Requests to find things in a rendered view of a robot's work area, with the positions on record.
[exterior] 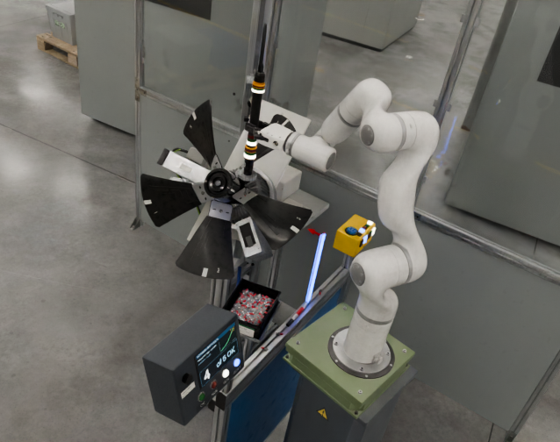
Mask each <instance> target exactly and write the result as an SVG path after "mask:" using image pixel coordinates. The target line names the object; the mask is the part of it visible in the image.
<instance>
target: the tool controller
mask: <svg viewBox="0 0 560 442"><path fill-rule="evenodd" d="M235 358H239V359H240V364H239V365H238V366H237V367H234V366H233V361H234V359H235ZM142 360H143V364H144V368H145V371H146V375H147V381H148V385H149V389H150V393H151V396H152V400H153V404H154V410H155V411H156V412H158V413H160V414H162V415H163V416H165V417H167V418H169V419H171V420H173V421H175V422H177V423H179V424H181V425H183V426H185V425H186V424H187V423H189V421H190V420H191V419H192V418H193V417H194V416H196V414H197V413H198V412H199V411H201V409H203V408H204V406H205V405H206V404H207V403H208V402H210V401H211V399H213V397H214V396H216V395H217V394H218V393H219V392H220V390H221V389H223V388H224V387H225V386H226V385H227V383H229V382H230V381H231V380H232V379H233V378H234V377H235V376H236V375H237V374H238V373H239V372H240V371H241V370H242V369H243V368H244V359H243V353H242V346H241V335H240V328H239V322H238V316H237V314H236V313H233V312H231V311H229V310H224V309H221V308H219V307H217V306H214V305H211V304H209V303H208V304H206V305H205V306H204V307H203V308H202V309H200V310H199V311H198V312H196V313H195V314H194V315H193V316H192V317H190V318H189V319H188V320H186V321H185V322H184V323H183V324H181V325H180V326H179V327H178V328H176V329H175V330H174V331H173V332H171V333H170V334H169V335H168V336H167V337H166V338H165V339H163V340H162V341H161V342H160V343H158V344H157V345H156V346H155V347H153V348H152V349H151V350H150V351H148V352H147V353H146V354H144V355H143V356H142ZM210 363H212V369H213V374H214V376H213V377H212V378H211V379H210V380H209V381H208V382H207V383H206V384H205V385H204V386H203V387H202V386H201V381H200V376H199V373H200V372H201V371H202V370H203V369H205V368H206V367H207V366H208V365H209V364H210ZM225 368H227V369H228V372H229V373H228V376H227V377H226V378H222V372H223V370H224V369H225ZM213 380H216V381H217V387H216V388H215V389H210V385H211V382H212V381H213ZM202 391H204V392H205V399H204V400H203V401H202V402H199V401H198V400H197V397H198V395H199V393H200V392H202Z"/></svg>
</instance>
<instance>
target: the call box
mask: <svg viewBox="0 0 560 442"><path fill-rule="evenodd" d="M368 222H369V220H367V219H365V218H363V217H360V216H358V215H356V214H355V215H354V216H353V217H352V218H350V219H349V220H348V221H347V222H346V223H345V224H344V225H343V226H341V227H340V228H339V229H338V230H337V232H336V235H335V239H334V245H333V248H335V249H337V250H339V251H341V252H343V253H345V254H347V255H349V256H351V257H353V258H354V257H355V256H356V255H357V254H358V253H359V252H360V251H361V250H362V249H363V248H364V247H365V246H366V245H367V244H368V243H369V242H370V241H371V238H372V236H371V237H370V238H369V239H368V240H367V241H366V242H365V243H364V244H363V245H362V246H361V247H359V245H360V242H361V240H362V239H364V237H365V236H366V235H367V234H368V233H369V232H370V231H372V230H373V229H374V228H375V225H376V224H375V223H373V224H372V225H371V226H370V227H369V228H368V229H367V230H365V231H364V232H360V233H361V234H362V236H361V237H359V236H357V235H356V234H357V233H358V232H359V230H360V229H361V228H362V227H363V226H364V225H366V224H367V223H368ZM350 226H352V227H355V228H356V229H357V232H356V234H350V233H348V232H347V229H348V227H350Z"/></svg>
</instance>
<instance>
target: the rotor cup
mask: <svg viewBox="0 0 560 442"><path fill-rule="evenodd" d="M231 173H233V172H231ZM231 173H230V172H229V171H228V170H226V169H224V168H214V169H213V170H212V171H210V172H209V173H208V174H207V176H206V177H205V181H204V188H205V192H206V194H207V195H208V196H209V197H211V198H213V199H215V201H217V202H221V203H226V204H230V205H232V206H233V209H234V208H236V207H238V206H240V205H241V204H240V203H237V202H235V201H234V200H232V199H231V198H232V197H233V195H234V194H235V193H237V192H238V191H240V190H242V189H244V188H245V182H244V181H243V180H242V179H241V178H239V179H238V178H237V177H236V175H235V173H233V174H231ZM216 181H220V185H219V186H217V185H216ZM231 189H233V190H234V192H232V191H231ZM216 199H218V200H219V201H218V200H216Z"/></svg>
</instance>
